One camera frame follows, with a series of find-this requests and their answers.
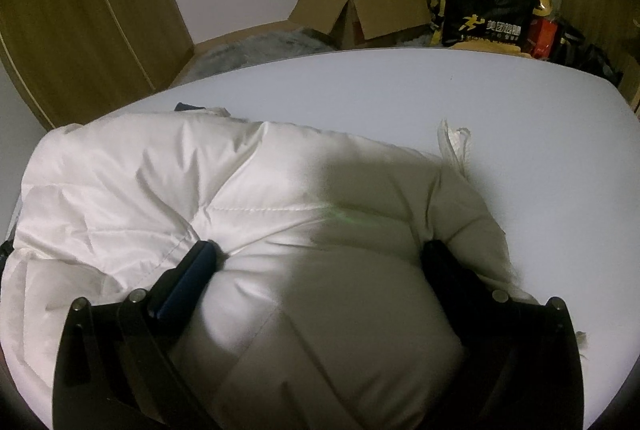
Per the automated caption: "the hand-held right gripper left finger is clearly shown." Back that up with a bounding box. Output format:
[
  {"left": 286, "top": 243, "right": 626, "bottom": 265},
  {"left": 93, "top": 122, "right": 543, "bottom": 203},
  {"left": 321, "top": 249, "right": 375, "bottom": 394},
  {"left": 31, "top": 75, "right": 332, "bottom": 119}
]
[{"left": 52, "top": 239, "right": 221, "bottom": 430}]

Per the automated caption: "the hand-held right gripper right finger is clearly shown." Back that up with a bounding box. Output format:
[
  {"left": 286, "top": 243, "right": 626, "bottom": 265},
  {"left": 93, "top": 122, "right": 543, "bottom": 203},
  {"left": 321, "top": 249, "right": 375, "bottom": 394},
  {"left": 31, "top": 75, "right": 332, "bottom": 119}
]
[{"left": 419, "top": 239, "right": 586, "bottom": 430}]

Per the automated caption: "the white puffer jacket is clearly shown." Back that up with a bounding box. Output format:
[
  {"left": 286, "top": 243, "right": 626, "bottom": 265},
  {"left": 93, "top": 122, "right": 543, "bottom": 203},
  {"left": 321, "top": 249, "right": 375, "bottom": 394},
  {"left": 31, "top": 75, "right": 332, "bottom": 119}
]
[{"left": 0, "top": 109, "right": 592, "bottom": 430}]

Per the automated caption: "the grey furry blanket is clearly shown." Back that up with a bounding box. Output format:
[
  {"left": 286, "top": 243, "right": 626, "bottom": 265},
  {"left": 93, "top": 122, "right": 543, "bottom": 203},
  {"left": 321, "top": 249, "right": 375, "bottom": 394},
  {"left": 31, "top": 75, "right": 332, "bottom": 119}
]
[{"left": 192, "top": 26, "right": 337, "bottom": 87}]

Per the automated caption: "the orange box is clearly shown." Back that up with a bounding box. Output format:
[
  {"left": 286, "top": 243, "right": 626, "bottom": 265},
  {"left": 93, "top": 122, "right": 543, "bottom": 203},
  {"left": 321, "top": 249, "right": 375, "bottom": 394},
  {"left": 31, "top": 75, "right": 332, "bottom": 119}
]
[{"left": 529, "top": 17, "right": 559, "bottom": 59}]

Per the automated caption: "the pile of black bags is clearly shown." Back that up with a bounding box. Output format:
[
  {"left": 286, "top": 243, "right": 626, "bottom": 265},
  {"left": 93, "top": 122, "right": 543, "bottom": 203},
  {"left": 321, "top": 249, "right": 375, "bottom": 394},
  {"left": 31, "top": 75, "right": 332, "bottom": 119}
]
[{"left": 549, "top": 29, "right": 623, "bottom": 83}]

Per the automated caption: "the black delivery bag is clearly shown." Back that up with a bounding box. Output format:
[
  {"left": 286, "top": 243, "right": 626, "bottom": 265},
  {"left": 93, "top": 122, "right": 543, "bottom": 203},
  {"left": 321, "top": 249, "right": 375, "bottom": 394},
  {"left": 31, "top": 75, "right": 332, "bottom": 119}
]
[{"left": 421, "top": 0, "right": 542, "bottom": 52}]

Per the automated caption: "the large open cardboard box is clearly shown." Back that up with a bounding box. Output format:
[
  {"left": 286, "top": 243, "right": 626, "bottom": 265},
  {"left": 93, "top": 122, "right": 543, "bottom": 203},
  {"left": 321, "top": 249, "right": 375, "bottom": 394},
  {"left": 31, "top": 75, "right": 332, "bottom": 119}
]
[{"left": 289, "top": 0, "right": 435, "bottom": 52}]

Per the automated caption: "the wooden wardrobe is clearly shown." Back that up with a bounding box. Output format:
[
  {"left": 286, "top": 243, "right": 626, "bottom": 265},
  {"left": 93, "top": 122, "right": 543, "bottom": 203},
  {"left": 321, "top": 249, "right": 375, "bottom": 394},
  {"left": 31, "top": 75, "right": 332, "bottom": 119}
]
[{"left": 0, "top": 0, "right": 197, "bottom": 132}]

